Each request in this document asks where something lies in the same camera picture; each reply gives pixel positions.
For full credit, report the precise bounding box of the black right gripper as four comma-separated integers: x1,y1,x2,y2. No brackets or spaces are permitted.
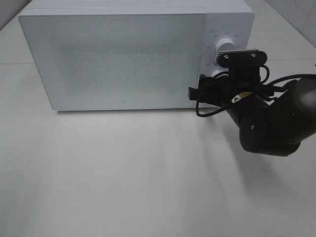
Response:
188,74,257,111

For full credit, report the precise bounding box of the white timer knob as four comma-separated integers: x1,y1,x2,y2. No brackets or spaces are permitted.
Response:
210,70,228,78

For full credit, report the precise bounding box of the white microwave door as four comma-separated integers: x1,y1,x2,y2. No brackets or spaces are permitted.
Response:
19,13,205,111

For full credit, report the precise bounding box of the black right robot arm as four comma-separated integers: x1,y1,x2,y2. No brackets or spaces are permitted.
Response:
188,74,316,157

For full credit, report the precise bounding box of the white power knob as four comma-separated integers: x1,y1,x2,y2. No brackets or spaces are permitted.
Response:
215,36,236,54

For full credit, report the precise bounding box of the white microwave oven body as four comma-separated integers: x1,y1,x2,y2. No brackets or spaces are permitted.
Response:
19,0,255,87

